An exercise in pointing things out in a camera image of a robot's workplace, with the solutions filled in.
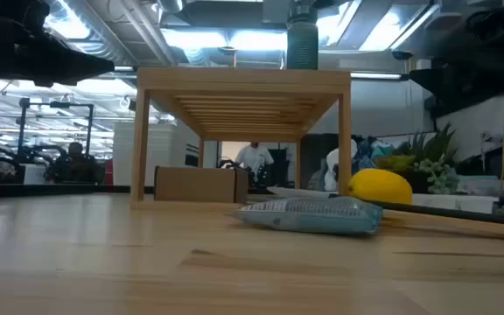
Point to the pile of blue clothes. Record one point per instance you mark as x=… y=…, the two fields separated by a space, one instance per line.
x=372 y=151

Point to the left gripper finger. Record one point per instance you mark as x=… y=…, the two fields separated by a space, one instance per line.
x=59 y=67

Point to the yellow lemon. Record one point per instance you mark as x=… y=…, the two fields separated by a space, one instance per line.
x=381 y=186

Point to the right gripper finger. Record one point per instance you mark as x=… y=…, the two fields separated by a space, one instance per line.
x=475 y=87

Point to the white cloth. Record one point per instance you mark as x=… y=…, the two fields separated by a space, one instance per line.
x=335 y=168

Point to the brown cardboard box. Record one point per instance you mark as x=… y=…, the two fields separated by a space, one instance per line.
x=195 y=184

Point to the black background robot frame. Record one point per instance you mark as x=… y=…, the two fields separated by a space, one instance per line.
x=22 y=127

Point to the seated person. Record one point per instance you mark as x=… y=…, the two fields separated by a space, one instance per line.
x=77 y=164

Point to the wooden slatted shelf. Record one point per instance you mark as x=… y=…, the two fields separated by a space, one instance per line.
x=243 y=81

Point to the potted green succulent plant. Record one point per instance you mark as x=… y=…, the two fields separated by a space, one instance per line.
x=431 y=162

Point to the light blue seasoning packet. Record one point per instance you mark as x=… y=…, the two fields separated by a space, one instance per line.
x=313 y=216

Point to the standing person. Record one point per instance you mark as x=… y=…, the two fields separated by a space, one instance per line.
x=254 y=157

